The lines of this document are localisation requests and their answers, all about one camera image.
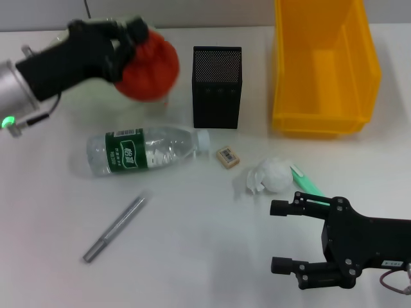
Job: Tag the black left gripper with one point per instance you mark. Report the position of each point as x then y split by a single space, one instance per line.
70 61

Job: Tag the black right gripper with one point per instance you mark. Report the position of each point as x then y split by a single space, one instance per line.
359 237

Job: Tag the red-orange knitted toy orange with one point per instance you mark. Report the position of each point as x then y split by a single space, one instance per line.
151 73

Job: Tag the mint green pen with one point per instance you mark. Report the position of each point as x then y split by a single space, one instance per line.
305 181

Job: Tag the white paper ball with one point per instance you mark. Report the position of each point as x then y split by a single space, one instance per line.
274 174

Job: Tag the clear green-label water bottle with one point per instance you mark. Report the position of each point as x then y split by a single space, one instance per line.
125 150

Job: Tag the pale green glass fruit plate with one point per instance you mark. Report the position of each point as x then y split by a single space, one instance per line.
90 96

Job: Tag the black mesh pen holder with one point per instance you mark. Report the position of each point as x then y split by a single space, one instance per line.
216 96

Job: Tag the beige eraser with barcode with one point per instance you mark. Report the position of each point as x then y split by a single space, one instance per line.
228 157

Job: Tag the grey metallic pen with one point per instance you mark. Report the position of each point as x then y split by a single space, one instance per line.
115 227

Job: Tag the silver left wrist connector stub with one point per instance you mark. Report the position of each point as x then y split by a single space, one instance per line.
26 51

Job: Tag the yellow plastic bin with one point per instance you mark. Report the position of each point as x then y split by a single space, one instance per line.
321 64

